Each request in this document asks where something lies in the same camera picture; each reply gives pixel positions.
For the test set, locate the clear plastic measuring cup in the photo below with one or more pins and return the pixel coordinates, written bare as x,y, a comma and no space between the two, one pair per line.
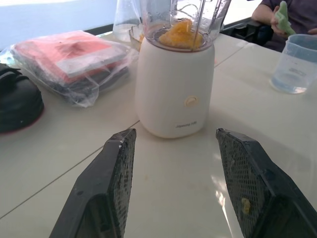
294,64

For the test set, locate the black chair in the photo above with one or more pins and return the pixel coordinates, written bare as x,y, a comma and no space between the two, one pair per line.
247,31

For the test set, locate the person's left hand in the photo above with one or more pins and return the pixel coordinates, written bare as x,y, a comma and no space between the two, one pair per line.
313,31

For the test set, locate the tiny orange pulp bit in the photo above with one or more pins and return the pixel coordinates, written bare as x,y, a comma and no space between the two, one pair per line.
245,205

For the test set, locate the orange segments mass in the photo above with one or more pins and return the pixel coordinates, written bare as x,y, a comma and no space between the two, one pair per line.
180,34

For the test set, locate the clear blender jar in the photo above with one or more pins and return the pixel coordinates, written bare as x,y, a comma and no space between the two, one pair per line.
158,17

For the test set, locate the black round bag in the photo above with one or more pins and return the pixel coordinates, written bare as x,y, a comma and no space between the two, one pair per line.
17,104

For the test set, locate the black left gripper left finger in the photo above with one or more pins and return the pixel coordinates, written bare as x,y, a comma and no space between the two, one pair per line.
99,193

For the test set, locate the person's right hand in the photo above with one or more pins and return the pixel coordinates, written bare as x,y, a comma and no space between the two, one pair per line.
277,23

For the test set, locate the clear plastic pitcher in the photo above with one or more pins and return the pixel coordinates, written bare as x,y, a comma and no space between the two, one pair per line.
125,22

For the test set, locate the green cloth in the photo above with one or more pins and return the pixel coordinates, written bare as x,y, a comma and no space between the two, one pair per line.
284,17

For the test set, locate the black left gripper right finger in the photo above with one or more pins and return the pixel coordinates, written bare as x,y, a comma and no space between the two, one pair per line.
260,188

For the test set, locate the white blender base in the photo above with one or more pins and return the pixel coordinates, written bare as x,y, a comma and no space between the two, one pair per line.
171,81

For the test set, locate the red packets in plastic bag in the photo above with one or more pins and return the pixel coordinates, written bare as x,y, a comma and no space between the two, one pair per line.
67,62

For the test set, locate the person in purple shirt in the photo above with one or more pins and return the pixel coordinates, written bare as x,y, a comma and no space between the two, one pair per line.
302,12

